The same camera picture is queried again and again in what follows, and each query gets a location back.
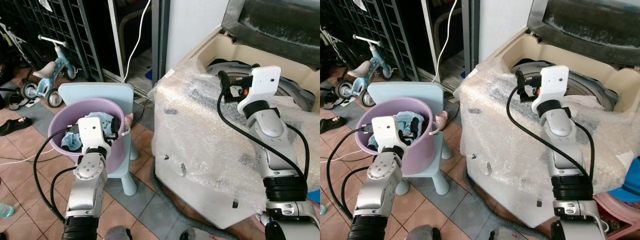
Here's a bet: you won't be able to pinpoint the light blue cloth garment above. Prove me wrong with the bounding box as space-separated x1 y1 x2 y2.
367 112 427 152
61 111 122 152

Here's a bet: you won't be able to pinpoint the dark clothes in drum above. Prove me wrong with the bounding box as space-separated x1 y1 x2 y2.
207 58 261 77
512 59 547 74

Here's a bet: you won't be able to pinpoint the dark washing machine lid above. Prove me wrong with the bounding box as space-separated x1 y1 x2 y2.
527 0 640 67
221 0 321 67

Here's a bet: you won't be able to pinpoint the beige top-load washing machine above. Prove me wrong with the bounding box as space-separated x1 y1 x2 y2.
457 0 640 229
152 0 321 229

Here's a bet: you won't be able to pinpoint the purple plastic bucket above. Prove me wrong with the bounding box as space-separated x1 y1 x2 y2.
355 97 435 176
48 97 132 174

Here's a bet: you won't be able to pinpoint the light blue plastic stool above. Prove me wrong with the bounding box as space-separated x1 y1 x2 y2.
366 81 450 196
58 82 139 197

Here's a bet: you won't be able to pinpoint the clear bubble wrap sheet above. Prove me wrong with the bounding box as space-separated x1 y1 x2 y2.
149 57 321 212
453 57 640 202

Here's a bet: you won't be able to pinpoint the black sandal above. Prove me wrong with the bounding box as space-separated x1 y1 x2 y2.
320 115 346 135
0 117 34 137

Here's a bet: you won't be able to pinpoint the blue children's tricycle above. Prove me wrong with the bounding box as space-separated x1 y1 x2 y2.
334 33 394 108
20 34 79 109

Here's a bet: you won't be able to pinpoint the grey left robot leg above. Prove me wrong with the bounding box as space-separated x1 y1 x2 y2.
102 225 132 240
407 224 441 240

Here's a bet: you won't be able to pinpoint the grey robot leg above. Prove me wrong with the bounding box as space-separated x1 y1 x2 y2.
487 227 521 240
179 227 216 240
407 224 441 240
102 225 132 240

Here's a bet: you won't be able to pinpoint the black metal grid rack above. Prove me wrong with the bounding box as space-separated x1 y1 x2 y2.
9 0 104 84
324 0 417 84

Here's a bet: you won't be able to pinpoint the grey right robot leg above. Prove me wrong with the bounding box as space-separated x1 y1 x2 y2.
179 227 216 240
487 227 521 240

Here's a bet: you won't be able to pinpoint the pink plastic stool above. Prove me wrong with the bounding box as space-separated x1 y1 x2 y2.
592 192 640 240

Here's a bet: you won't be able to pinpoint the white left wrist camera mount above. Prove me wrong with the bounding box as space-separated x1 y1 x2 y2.
77 116 105 150
372 115 400 150

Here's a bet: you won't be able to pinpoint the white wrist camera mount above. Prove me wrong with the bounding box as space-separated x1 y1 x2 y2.
237 65 282 115
77 116 105 150
372 115 400 150
531 65 571 115

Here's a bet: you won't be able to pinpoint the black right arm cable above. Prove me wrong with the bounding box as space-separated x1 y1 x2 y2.
505 82 597 184
216 72 311 184

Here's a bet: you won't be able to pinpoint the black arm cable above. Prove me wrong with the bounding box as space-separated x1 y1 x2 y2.
325 127 377 222
505 82 597 184
216 72 311 184
32 127 82 224

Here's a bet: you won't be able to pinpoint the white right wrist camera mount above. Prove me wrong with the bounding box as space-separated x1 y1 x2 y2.
531 65 571 115
237 65 282 115

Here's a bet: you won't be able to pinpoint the white floor cord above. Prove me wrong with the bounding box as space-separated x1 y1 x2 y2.
0 146 57 169
320 148 369 164

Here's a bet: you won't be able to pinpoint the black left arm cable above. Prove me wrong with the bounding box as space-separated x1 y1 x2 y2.
325 127 377 222
32 127 82 224

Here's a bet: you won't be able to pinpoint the white hanging cable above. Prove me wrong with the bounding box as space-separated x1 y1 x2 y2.
121 0 152 84
431 0 460 84

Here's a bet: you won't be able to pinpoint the grey drain hose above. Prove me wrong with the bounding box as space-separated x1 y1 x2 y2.
149 169 202 237
463 164 507 237

